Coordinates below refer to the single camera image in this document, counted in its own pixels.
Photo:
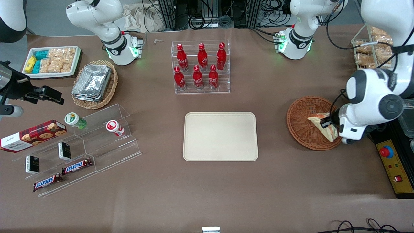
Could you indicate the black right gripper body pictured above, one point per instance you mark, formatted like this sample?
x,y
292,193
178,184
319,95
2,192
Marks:
x,y
16,87

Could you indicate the triangle sandwich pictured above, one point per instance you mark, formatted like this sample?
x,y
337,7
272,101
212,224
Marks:
x,y
330,134

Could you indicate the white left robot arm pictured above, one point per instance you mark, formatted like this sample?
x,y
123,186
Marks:
x,y
372,94

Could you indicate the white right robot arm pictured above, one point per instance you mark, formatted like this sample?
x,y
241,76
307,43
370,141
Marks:
x,y
97,16

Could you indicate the round brown wicker basket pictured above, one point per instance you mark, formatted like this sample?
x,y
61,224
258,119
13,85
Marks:
x,y
300,132

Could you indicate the white rectangular snack tray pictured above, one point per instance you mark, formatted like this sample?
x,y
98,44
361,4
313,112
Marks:
x,y
77,61

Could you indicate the oval light wicker basket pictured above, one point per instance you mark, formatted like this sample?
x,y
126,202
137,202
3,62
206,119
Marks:
x,y
111,87

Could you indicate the beige plastic tray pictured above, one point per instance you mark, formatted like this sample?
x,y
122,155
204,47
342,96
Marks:
x,y
220,136

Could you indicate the yellow snack packet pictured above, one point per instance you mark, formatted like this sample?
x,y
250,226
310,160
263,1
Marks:
x,y
30,64

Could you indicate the teal snack packet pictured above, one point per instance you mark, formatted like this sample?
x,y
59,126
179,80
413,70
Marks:
x,y
42,54
37,67

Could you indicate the clear rice cracker packet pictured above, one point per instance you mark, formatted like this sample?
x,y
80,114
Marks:
x,y
55,52
61,65
69,53
45,65

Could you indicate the green lidded drink bottle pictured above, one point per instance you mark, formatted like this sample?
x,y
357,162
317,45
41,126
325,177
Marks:
x,y
73,119

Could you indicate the red tartan cookie box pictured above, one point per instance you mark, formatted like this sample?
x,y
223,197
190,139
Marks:
x,y
32,136

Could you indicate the stacked aluminium foil trays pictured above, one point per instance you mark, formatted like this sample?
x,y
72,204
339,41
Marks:
x,y
92,82

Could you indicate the red emergency stop button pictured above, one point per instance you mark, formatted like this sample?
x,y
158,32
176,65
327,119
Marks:
x,y
386,152

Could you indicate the clear plastic container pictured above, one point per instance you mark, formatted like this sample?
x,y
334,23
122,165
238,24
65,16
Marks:
x,y
408,124

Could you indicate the small black white box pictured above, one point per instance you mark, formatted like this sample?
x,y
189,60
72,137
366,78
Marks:
x,y
32,164
64,150

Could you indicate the black yellow control box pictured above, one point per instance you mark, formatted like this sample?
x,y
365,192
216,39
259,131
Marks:
x,y
396,168

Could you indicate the red lidded drink bottle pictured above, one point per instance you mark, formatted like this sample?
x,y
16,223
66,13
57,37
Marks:
x,y
114,127

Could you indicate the snickers chocolate bar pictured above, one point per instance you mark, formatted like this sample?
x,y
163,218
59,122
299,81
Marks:
x,y
77,166
47,182

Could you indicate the clear stepped acrylic shelf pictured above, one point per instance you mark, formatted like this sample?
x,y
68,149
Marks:
x,y
110,152

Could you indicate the beige crumpled cloth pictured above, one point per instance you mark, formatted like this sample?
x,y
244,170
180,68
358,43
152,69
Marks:
x,y
142,17

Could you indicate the small crumpled beige scrap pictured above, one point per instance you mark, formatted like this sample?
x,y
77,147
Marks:
x,y
158,41

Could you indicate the red cola bottle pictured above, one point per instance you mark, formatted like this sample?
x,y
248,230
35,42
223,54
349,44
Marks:
x,y
197,78
221,57
179,79
181,60
213,77
202,58

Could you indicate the clear acrylic bottle rack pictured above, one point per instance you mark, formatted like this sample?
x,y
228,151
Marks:
x,y
200,92

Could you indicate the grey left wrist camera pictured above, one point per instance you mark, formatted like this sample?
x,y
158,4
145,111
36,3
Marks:
x,y
347,141

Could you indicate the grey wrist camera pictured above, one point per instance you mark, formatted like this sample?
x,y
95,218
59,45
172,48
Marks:
x,y
347,141
11,112

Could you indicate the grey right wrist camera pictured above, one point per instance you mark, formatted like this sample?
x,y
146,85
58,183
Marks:
x,y
11,112

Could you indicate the red rocker switch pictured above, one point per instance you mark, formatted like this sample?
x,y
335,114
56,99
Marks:
x,y
398,178

